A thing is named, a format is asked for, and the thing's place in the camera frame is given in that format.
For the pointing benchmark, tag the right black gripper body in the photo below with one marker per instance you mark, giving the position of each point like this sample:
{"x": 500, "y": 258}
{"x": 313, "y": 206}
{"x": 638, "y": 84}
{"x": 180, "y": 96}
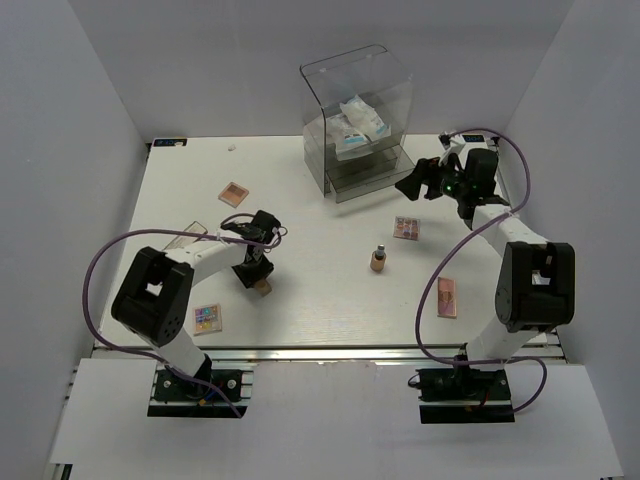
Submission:
{"x": 452, "y": 183}

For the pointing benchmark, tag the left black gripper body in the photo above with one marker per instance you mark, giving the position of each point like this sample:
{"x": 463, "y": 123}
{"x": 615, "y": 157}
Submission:
{"x": 262, "y": 257}

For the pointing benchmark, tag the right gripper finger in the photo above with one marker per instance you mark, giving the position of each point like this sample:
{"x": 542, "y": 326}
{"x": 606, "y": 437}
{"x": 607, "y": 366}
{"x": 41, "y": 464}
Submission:
{"x": 427, "y": 165}
{"x": 411, "y": 185}

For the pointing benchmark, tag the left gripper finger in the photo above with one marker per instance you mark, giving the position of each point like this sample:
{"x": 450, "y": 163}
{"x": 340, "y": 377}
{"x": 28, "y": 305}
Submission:
{"x": 262, "y": 269}
{"x": 245, "y": 274}

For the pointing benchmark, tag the foundation bottle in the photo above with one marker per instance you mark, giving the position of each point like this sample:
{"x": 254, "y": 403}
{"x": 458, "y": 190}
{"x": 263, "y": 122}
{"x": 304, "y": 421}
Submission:
{"x": 263, "y": 287}
{"x": 378, "y": 259}

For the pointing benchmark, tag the white wipes pack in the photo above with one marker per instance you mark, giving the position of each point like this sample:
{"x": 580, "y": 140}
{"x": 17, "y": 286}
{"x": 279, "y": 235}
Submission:
{"x": 365, "y": 118}
{"x": 345, "y": 136}

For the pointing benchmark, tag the clear acrylic drawer organizer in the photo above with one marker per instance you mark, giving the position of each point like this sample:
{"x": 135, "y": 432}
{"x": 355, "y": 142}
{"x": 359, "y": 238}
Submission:
{"x": 378, "y": 77}

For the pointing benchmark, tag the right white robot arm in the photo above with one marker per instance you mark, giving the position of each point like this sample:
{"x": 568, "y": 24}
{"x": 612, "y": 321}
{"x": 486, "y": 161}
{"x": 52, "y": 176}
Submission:
{"x": 535, "y": 291}

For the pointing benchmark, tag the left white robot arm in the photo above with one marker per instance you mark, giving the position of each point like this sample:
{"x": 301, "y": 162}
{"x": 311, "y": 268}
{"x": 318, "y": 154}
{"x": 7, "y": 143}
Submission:
{"x": 152, "y": 301}

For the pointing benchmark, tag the square blush compact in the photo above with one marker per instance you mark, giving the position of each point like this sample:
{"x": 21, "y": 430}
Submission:
{"x": 233, "y": 194}

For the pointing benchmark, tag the right blue table label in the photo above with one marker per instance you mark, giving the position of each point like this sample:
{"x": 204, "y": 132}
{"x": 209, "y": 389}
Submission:
{"x": 473, "y": 138}

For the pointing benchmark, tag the blue table label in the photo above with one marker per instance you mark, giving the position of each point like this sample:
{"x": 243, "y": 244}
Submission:
{"x": 169, "y": 142}
{"x": 473, "y": 138}

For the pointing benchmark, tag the colourful eyeshadow palette left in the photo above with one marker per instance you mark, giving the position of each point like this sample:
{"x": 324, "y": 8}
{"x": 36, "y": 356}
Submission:
{"x": 207, "y": 319}

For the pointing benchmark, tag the long pink blush palette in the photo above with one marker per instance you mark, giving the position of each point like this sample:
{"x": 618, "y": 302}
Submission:
{"x": 446, "y": 298}

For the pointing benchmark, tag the left blue table label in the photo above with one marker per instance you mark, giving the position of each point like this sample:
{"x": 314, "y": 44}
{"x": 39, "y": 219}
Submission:
{"x": 169, "y": 142}

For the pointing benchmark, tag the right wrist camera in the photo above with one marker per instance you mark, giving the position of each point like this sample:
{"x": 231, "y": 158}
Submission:
{"x": 452, "y": 144}

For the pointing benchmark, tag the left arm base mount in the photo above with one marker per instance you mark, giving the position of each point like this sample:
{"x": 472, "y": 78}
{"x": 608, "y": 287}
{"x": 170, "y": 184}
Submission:
{"x": 172, "y": 397}

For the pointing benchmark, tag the aluminium table rail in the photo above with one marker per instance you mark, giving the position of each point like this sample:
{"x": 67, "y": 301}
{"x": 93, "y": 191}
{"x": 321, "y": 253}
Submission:
{"x": 551, "y": 352}

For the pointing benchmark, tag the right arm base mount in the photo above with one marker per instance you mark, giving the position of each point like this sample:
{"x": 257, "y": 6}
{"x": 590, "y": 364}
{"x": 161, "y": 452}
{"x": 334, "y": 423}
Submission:
{"x": 461, "y": 395}

